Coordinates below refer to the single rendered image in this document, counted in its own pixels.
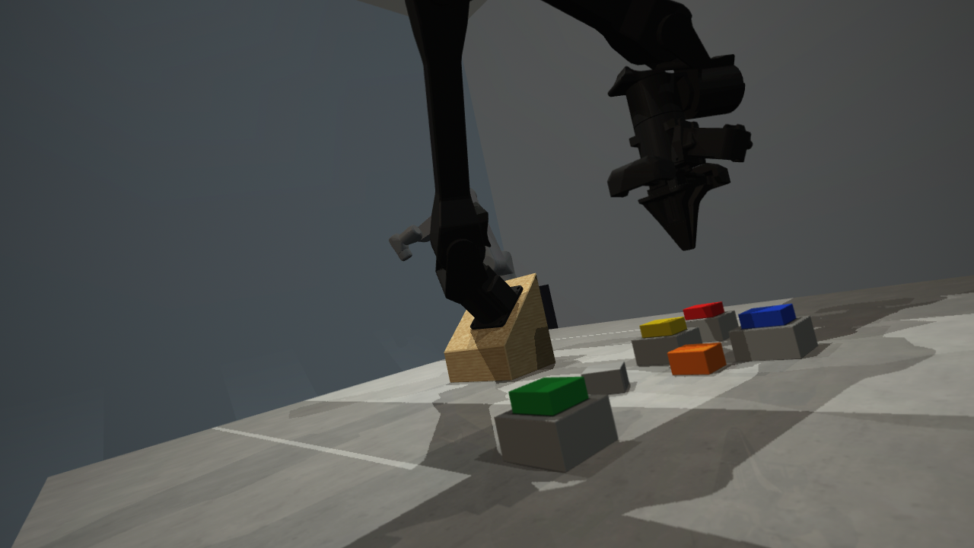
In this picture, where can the yellow button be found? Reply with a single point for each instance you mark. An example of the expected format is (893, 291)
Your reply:
(660, 337)

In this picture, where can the green button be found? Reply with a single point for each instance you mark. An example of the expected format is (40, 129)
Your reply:
(554, 424)

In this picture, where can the red button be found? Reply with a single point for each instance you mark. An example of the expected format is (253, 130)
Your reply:
(714, 323)

